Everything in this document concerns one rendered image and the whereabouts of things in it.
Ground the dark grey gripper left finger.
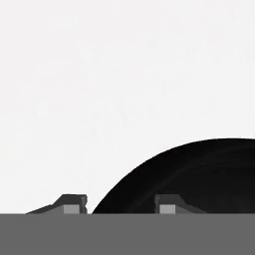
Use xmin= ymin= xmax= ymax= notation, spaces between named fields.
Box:
xmin=26 ymin=193 xmax=89 ymax=215

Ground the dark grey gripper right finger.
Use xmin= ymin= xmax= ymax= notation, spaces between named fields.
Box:
xmin=153 ymin=193 xmax=207 ymax=215

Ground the black bowl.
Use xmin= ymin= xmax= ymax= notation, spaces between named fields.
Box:
xmin=92 ymin=137 xmax=255 ymax=215

